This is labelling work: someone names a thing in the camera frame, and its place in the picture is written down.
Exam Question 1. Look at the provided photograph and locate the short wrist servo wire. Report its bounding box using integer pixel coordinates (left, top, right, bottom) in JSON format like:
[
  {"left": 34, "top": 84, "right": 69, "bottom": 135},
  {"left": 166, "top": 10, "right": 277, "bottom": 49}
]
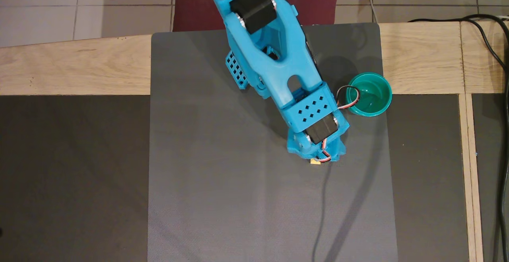
[{"left": 317, "top": 138, "right": 332, "bottom": 163}]

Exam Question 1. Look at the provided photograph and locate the long looped servo wire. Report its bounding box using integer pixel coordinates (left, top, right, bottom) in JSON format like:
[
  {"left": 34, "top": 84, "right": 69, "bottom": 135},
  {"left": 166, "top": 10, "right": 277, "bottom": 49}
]
[{"left": 336, "top": 85, "right": 361, "bottom": 110}]

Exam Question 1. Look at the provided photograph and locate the black power cable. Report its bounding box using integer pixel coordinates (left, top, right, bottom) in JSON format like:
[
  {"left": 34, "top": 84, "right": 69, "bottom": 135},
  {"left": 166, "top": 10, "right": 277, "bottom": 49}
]
[{"left": 407, "top": 14, "right": 509, "bottom": 262}]

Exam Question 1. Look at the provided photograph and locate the dark grey mat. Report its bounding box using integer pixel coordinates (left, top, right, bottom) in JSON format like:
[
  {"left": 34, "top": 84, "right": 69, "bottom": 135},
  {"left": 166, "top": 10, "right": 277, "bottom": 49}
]
[{"left": 147, "top": 23, "right": 398, "bottom": 262}]

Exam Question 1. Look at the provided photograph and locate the green plastic cup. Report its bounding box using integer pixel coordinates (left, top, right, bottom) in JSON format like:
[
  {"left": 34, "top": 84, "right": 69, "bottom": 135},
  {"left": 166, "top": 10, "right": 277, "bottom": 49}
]
[{"left": 345, "top": 72, "right": 392, "bottom": 117}]

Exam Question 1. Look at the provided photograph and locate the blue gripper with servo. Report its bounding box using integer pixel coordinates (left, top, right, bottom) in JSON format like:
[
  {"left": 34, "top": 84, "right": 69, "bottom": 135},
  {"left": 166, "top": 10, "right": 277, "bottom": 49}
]
[{"left": 287, "top": 128, "right": 347, "bottom": 163}]

